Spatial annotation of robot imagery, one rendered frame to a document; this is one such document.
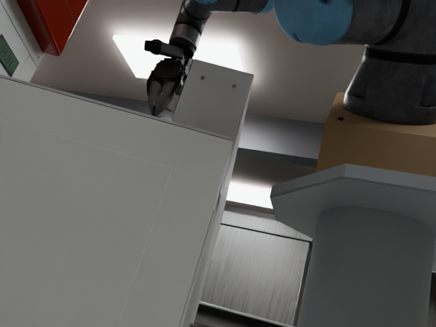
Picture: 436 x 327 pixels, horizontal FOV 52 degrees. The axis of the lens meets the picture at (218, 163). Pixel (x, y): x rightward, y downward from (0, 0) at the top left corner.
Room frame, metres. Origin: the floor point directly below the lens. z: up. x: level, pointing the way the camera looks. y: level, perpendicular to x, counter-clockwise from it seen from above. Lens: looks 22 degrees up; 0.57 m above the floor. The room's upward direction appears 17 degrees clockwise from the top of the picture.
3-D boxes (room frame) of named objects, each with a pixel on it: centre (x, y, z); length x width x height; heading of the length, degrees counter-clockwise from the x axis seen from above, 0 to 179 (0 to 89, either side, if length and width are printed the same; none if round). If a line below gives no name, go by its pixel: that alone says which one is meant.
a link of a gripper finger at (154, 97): (0.99, 0.19, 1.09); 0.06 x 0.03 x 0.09; 158
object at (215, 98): (0.84, 0.02, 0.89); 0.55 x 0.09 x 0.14; 177
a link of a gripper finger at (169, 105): (0.97, 0.16, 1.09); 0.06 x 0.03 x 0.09; 158
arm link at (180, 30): (0.97, 0.18, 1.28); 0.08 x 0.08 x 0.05
